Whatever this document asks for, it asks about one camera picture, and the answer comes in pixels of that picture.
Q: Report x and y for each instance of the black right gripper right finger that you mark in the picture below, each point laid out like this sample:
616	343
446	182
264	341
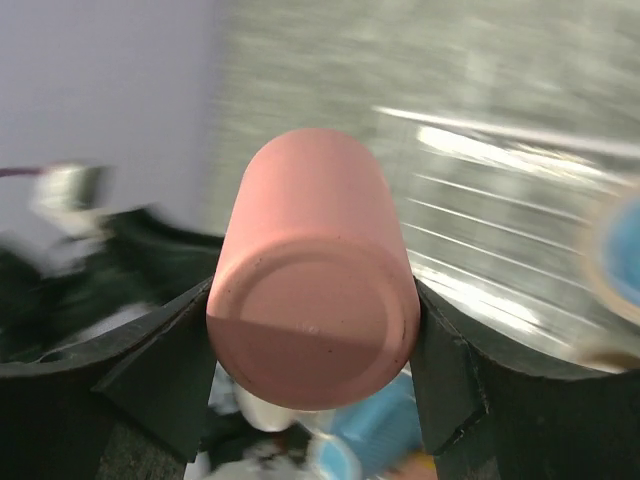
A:
492	408

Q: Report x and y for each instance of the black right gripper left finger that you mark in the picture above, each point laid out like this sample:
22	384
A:
129	404

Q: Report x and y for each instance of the blue patterned mug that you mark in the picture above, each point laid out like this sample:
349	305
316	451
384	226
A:
369	437

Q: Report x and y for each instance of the salmon tumbler cup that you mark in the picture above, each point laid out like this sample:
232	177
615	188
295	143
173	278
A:
313	304

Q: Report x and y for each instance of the pink mug white inside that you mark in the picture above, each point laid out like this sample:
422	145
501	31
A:
263	415

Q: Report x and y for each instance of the blue mug orange inside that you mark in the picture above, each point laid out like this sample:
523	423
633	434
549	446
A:
610	259

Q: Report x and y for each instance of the salmon mug white inside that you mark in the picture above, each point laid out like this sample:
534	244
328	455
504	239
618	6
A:
415	467

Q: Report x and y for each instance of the steel cup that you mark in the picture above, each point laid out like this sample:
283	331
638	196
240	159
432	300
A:
611	358

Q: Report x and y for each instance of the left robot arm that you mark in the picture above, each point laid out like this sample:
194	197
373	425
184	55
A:
107	269

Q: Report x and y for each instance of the white wire dish rack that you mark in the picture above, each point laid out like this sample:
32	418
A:
502	221

